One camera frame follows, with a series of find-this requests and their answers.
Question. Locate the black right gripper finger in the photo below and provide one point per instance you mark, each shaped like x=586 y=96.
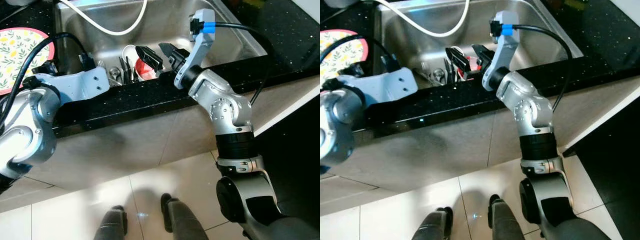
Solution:
x=460 y=64
x=172 y=52
x=150 y=57
x=484 y=56

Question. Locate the red and white cup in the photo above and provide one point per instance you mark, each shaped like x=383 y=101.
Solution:
x=146 y=74
x=474 y=64

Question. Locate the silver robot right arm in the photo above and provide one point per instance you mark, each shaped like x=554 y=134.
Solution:
x=225 y=105
x=530 y=107

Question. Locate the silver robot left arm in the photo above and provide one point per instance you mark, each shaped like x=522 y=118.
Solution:
x=335 y=125
x=27 y=130

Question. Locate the metal fork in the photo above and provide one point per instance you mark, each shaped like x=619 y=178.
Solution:
x=446 y=69
x=123 y=67

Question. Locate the metal spoon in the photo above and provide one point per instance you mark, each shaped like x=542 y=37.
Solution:
x=115 y=74
x=439 y=75

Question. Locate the stainless steel sink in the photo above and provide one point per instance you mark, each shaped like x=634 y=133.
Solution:
x=450 y=22
x=165 y=20

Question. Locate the floral plate with pink rim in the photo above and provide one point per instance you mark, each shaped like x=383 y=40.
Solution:
x=340 y=52
x=20 y=55

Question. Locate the beige counter cabinet front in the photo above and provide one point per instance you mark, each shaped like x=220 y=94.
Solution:
x=450 y=140

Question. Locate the grey robot left leg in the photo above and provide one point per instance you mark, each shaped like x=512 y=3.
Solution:
x=111 y=225
x=434 y=226

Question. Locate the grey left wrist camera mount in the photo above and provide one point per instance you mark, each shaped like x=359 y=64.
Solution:
x=392 y=85
x=82 y=82

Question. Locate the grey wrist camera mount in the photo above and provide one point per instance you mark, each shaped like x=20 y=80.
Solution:
x=392 y=85
x=82 y=82
x=200 y=42
x=506 y=47

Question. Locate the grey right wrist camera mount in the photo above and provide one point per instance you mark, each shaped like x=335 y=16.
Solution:
x=200 y=42
x=506 y=47

